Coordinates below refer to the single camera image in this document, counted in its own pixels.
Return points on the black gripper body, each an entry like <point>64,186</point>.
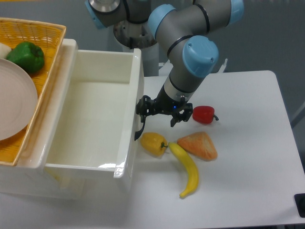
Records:
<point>165,105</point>

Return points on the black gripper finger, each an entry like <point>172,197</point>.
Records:
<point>183,115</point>
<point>145,108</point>

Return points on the black top drawer handle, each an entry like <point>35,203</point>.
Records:
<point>138,133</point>

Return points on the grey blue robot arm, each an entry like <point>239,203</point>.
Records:
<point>182,34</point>

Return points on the white drawer cabinet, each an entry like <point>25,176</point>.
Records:
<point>30,176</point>

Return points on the red toy bell pepper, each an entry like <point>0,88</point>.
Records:
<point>204,114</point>

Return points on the orange toy bread wedge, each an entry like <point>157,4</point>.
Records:
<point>200,145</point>

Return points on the yellow toy bell pepper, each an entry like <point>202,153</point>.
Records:
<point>154,143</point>

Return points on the yellow toy banana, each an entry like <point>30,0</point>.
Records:
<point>190,168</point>

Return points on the yellow woven basket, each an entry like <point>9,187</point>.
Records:
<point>49,37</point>

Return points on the green toy bell pepper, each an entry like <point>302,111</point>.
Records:
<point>28,56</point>

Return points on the pink plate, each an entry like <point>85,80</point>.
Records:
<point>18,99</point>

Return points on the black object at table edge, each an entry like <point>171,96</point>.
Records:
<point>300,204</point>

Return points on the white toy vegetable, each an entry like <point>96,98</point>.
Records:
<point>4,51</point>

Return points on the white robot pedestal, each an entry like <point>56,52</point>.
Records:
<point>132,36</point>

